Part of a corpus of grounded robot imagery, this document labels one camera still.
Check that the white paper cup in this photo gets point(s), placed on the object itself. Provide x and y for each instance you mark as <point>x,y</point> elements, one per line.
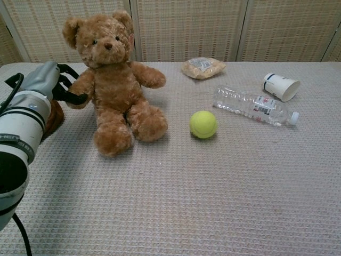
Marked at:
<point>281,86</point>

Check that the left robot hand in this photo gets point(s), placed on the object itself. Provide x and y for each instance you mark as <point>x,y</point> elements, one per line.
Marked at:
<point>52,82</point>

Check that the clear bag of snacks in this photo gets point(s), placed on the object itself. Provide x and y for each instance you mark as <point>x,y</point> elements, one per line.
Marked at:
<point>203,68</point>

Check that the white woven tablecloth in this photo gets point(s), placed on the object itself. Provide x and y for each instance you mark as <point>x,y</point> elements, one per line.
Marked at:
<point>186,173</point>

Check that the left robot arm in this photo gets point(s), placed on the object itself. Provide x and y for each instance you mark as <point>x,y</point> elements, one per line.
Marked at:
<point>16,149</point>

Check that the yellow tennis ball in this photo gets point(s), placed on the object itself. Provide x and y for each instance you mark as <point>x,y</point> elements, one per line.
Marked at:
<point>203,124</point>

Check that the rust brown cloth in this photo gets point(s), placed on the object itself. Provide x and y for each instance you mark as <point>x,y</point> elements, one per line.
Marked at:
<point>54,117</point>

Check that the clear plastic water bottle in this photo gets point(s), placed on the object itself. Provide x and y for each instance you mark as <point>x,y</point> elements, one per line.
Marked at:
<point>253,105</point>

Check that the brown teddy bear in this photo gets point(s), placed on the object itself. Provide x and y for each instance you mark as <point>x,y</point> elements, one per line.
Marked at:
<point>117,80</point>

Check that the bamboo folding screen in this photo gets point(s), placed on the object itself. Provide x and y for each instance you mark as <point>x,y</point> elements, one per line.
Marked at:
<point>186,29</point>

